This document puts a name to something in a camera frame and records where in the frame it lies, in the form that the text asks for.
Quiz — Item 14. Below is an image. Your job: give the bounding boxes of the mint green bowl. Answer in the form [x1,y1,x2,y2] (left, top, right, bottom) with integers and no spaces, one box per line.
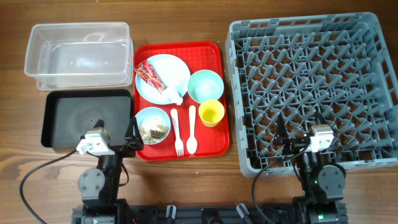
[188,70,224,103]

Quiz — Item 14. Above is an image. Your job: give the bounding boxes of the red snack wrapper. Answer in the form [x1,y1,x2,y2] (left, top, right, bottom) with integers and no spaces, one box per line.
[134,60,167,93]

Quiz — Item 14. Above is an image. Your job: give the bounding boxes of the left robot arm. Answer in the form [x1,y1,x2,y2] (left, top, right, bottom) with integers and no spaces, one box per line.
[72,118,144,224]

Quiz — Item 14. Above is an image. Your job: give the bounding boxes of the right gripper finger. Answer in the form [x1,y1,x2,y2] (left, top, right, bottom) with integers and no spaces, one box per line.
[316,111,336,137]
[275,113,289,138]

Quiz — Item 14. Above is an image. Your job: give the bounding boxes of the red serving tray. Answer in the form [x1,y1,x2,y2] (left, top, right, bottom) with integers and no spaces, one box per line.
[134,41,231,162]

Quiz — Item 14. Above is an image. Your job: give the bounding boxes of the black plastic tray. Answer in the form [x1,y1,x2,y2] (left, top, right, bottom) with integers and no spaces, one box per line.
[41,89,132,150]

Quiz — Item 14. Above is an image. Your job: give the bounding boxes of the small light blue bowl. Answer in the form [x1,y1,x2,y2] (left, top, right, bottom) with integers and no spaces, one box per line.
[135,107,171,144]

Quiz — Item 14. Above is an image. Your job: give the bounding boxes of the white plastic spoon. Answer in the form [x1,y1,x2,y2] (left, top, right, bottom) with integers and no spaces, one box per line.
[187,105,198,154]

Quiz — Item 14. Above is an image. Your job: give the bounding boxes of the white plastic fork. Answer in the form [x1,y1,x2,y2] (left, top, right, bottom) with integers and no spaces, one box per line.
[170,109,184,157]

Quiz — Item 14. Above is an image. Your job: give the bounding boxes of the grey dishwasher rack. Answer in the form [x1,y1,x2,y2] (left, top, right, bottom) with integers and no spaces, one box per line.
[225,12,397,178]

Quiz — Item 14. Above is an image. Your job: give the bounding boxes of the white napkin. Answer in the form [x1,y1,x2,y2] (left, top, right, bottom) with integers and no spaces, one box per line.
[161,88,183,106]

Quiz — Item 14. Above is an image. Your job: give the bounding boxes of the rice and peanut scraps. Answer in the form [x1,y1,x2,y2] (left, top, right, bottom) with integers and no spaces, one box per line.
[139,115,169,144]

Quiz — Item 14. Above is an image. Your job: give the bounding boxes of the light blue plate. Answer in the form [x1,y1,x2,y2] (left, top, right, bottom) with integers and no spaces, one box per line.
[135,54,191,105]

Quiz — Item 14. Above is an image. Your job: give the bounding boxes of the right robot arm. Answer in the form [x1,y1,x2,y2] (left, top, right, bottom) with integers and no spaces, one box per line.
[273,112,346,223]

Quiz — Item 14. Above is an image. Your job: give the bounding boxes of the clear plastic bin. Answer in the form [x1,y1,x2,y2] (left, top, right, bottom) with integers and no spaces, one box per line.
[24,22,133,91]

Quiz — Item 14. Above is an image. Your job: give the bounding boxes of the yellow plastic cup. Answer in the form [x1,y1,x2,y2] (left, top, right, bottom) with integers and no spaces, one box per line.
[198,100,225,128]

